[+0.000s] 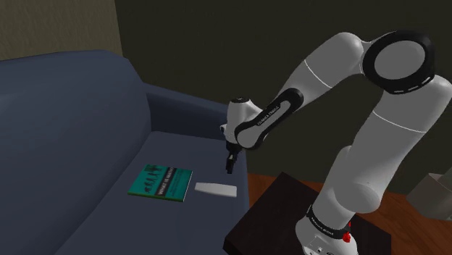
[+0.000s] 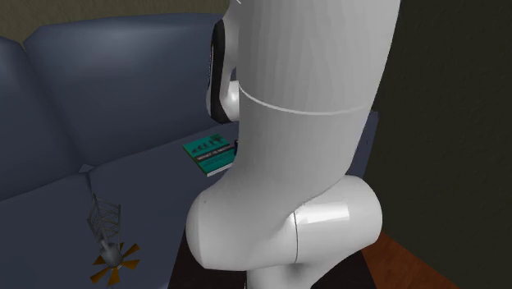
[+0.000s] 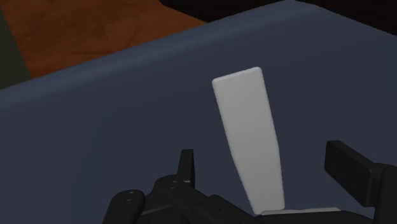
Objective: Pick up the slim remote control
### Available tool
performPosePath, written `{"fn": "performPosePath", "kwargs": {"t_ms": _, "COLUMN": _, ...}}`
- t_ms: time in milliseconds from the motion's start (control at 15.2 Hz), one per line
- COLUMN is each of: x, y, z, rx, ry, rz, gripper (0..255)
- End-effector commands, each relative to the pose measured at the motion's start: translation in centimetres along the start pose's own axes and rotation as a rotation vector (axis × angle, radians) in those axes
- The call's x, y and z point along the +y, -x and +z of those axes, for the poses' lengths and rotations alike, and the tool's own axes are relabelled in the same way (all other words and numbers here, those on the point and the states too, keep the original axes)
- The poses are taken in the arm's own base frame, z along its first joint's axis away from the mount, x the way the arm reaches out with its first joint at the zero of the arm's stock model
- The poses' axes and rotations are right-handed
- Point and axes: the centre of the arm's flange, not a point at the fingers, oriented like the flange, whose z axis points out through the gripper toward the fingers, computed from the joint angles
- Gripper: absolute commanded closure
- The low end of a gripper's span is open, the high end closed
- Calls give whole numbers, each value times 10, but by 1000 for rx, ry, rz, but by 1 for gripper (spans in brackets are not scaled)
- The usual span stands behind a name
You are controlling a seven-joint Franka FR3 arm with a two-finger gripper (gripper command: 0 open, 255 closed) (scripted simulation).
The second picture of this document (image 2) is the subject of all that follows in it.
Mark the grey toy windmill orange blades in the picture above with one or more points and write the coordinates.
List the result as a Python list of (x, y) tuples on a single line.
[(106, 232)]

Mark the dark blue sofa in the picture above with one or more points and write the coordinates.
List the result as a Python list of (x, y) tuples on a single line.
[(120, 100)]

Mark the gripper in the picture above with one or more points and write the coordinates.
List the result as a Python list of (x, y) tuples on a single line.
[(236, 147)]

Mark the teal book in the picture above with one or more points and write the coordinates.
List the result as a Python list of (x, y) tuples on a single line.
[(212, 158)]

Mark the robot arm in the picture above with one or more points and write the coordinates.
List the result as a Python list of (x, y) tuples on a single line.
[(296, 152)]

